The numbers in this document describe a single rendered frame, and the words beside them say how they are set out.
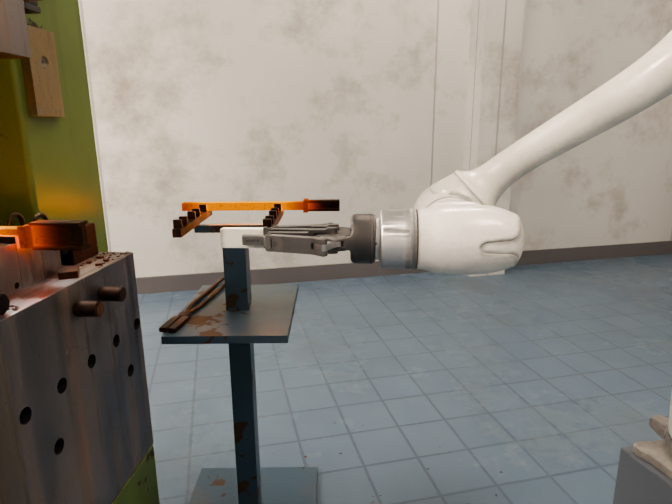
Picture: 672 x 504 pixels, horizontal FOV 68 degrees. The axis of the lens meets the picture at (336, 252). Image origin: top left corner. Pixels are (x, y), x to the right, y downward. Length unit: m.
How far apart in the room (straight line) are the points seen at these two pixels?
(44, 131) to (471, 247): 0.91
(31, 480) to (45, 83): 0.75
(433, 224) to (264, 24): 3.15
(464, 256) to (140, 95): 3.20
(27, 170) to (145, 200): 2.59
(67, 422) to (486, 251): 0.71
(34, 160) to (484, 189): 0.88
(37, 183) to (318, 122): 2.78
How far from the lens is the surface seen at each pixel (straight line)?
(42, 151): 1.23
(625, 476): 1.10
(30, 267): 0.95
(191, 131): 3.69
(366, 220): 0.73
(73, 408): 0.97
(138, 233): 3.80
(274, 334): 1.22
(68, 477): 0.99
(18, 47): 0.97
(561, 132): 0.84
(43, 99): 1.21
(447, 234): 0.71
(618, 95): 0.80
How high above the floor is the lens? 1.16
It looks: 14 degrees down
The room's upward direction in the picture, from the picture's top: straight up
